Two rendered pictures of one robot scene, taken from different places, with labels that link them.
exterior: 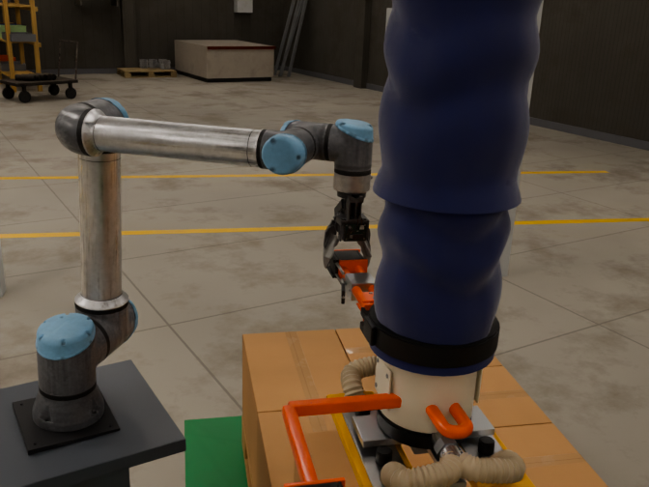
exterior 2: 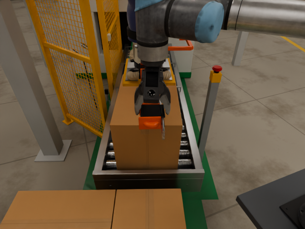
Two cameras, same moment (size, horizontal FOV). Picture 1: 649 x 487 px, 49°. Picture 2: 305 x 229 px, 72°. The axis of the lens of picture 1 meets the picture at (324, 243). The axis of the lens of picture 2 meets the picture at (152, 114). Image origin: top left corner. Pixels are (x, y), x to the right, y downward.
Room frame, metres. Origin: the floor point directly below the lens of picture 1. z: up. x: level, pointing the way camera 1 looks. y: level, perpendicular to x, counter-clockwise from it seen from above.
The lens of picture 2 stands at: (2.27, 0.05, 1.70)
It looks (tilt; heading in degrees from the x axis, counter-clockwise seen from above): 38 degrees down; 191
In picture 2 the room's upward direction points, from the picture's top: straight up
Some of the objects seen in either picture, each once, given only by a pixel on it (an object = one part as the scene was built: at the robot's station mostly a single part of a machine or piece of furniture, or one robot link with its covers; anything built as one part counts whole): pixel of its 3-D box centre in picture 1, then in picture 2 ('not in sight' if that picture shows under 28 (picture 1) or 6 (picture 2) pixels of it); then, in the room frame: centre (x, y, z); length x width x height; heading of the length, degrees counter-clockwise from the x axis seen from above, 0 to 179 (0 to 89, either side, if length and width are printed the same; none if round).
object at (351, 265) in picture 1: (349, 263); (149, 116); (1.71, -0.07, 1.25); 0.08 x 0.07 x 0.05; 13
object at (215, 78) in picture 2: not in sight; (205, 124); (0.81, 0.25, 0.50); 0.07 x 0.07 x 1.00; 12
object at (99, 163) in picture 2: not in sight; (118, 89); (0.39, -0.69, 0.50); 2.31 x 0.05 x 0.19; 12
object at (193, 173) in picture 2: not in sight; (148, 174); (1.47, -0.13, 0.58); 0.70 x 0.03 x 0.06; 102
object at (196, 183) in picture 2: not in sight; (149, 184); (1.47, -0.13, 0.47); 0.70 x 0.03 x 0.15; 102
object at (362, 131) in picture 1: (352, 146); (153, 18); (1.68, -0.06, 1.56); 0.10 x 0.09 x 0.12; 75
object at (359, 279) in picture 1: (360, 286); not in sight; (1.57, -0.09, 1.24); 0.07 x 0.07 x 0.04; 13
